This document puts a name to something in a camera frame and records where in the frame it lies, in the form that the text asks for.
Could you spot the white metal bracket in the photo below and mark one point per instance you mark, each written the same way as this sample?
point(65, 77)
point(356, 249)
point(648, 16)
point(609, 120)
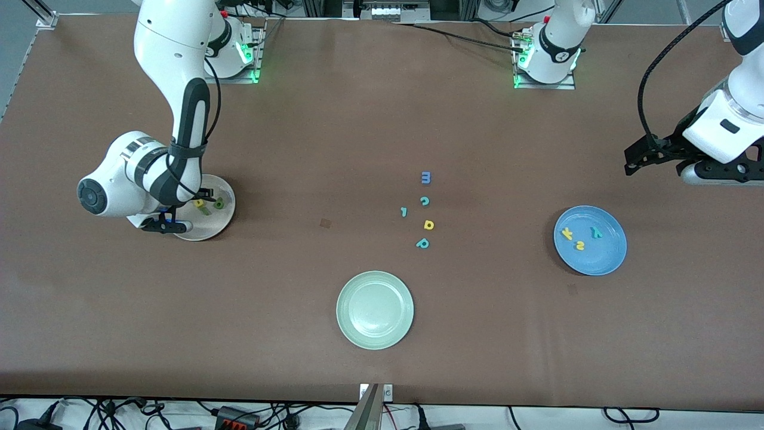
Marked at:
point(388, 392)

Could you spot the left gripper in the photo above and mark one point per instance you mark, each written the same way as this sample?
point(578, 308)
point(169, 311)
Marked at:
point(667, 147)

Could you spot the beige brown plate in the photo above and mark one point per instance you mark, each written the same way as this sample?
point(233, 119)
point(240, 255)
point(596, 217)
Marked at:
point(215, 226)

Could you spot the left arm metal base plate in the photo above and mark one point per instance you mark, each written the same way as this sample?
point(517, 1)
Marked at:
point(543, 86)

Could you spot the teal letter p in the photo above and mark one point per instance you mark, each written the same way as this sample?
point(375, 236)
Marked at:
point(419, 245)

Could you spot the brown table cover mat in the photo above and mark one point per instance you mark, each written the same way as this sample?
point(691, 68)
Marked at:
point(418, 119)

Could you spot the grey control device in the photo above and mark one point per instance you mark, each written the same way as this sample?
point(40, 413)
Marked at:
point(388, 12)

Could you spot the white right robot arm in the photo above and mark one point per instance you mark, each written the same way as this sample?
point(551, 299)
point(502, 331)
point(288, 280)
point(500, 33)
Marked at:
point(173, 54)

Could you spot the aluminium frame post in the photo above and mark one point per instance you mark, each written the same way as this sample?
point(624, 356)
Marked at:
point(45, 15)

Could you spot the black power strip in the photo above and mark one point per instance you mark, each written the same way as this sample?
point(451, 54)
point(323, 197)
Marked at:
point(236, 418)

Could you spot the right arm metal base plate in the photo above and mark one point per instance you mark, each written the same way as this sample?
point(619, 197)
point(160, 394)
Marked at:
point(239, 79)

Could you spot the blue plate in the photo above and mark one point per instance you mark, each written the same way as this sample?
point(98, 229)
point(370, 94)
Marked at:
point(603, 258)

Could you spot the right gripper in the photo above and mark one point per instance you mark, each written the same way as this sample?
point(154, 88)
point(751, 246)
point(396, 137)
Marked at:
point(203, 194)

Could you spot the aluminium profile bar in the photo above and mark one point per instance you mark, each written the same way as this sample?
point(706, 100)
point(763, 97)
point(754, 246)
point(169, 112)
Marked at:
point(367, 412)

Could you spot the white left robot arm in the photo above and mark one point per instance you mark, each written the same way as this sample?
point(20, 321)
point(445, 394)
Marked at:
point(558, 45)

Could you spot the pale green plate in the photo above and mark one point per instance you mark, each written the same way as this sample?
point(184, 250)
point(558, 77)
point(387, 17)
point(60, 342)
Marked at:
point(375, 310)

